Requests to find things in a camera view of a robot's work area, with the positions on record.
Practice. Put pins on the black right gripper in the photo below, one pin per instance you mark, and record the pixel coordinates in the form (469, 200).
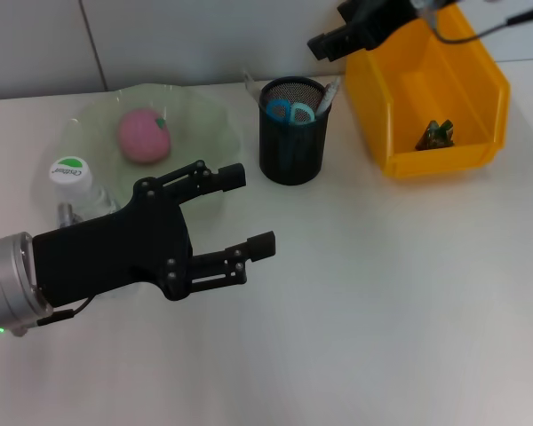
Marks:
(382, 18)

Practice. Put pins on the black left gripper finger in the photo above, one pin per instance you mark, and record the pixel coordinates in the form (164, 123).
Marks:
(262, 246)

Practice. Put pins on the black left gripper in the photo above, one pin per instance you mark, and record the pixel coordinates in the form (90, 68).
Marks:
(115, 248)

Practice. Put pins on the silver ballpoint pen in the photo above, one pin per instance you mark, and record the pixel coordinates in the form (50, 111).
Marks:
(328, 95)

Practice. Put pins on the blue scissors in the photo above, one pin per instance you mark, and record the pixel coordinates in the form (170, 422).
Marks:
(288, 111)

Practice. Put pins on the transparent plastic ruler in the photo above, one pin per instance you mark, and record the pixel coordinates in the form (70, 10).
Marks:
(251, 84)

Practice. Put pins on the pink peach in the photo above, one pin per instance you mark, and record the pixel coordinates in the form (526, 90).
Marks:
(144, 137)

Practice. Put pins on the green plastic wrapper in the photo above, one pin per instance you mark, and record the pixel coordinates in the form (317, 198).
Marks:
(433, 135)

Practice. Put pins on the clear water bottle green label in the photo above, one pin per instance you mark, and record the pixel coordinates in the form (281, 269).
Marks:
(71, 173)

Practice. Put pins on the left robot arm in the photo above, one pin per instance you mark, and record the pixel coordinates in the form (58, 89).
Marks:
(6, 279)

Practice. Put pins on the pale green fruit plate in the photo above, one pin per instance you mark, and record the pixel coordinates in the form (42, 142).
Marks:
(195, 128)

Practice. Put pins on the black mesh pen holder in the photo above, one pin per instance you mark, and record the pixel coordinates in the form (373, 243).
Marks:
(288, 155)

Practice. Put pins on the yellow plastic bin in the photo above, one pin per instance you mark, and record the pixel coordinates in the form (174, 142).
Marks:
(426, 111)

